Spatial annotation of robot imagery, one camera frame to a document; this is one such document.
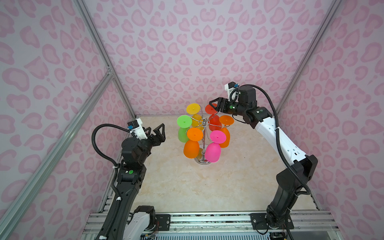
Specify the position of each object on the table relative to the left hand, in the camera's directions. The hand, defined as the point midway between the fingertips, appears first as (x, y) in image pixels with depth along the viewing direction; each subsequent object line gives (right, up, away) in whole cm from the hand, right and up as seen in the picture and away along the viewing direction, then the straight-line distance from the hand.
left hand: (157, 124), depth 69 cm
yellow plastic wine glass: (+17, +8, +10) cm, 21 cm away
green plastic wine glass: (+12, +1, +3) cm, 12 cm away
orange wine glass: (+33, +2, +6) cm, 33 cm away
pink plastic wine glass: (+26, -13, +4) cm, 29 cm away
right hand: (+27, +11, +5) cm, 29 cm away
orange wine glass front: (+16, -11, +5) cm, 20 cm away
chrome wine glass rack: (+22, +1, +5) cm, 23 cm away
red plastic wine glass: (+28, +2, +13) cm, 31 cm away
